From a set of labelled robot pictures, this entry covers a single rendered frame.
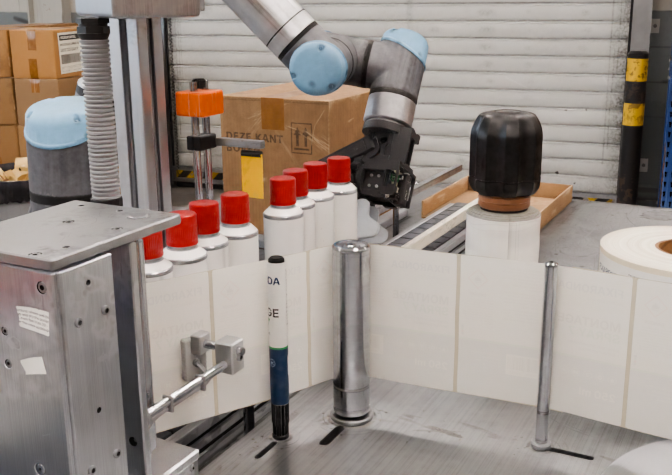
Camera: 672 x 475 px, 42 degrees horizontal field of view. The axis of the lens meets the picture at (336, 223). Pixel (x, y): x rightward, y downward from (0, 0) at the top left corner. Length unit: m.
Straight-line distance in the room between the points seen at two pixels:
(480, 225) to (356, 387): 0.24
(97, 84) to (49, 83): 3.85
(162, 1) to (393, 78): 0.50
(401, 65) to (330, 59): 0.17
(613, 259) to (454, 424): 0.26
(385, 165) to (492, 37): 4.12
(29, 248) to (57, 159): 0.74
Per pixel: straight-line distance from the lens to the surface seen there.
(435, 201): 1.98
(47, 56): 4.79
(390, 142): 1.31
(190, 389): 0.74
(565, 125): 5.36
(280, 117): 1.65
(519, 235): 0.99
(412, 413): 0.94
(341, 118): 1.64
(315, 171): 1.17
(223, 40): 5.93
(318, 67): 1.20
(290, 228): 1.08
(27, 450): 0.67
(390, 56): 1.34
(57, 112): 1.36
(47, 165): 1.36
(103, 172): 0.97
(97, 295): 0.62
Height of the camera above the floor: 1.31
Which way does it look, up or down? 15 degrees down
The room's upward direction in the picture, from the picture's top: straight up
